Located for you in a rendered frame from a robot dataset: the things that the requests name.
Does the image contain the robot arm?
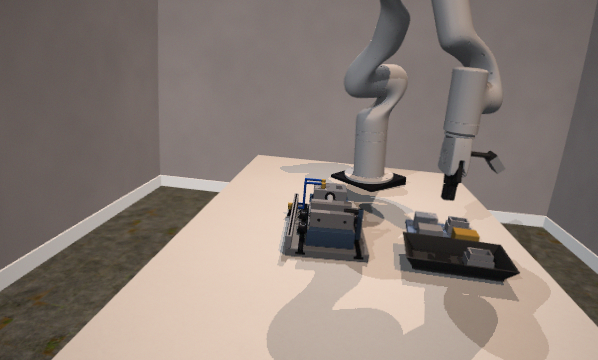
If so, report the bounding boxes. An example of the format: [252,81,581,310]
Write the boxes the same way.
[344,0,503,184]

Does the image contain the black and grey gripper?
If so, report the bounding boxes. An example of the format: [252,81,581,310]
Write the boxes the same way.
[438,131,475,201]

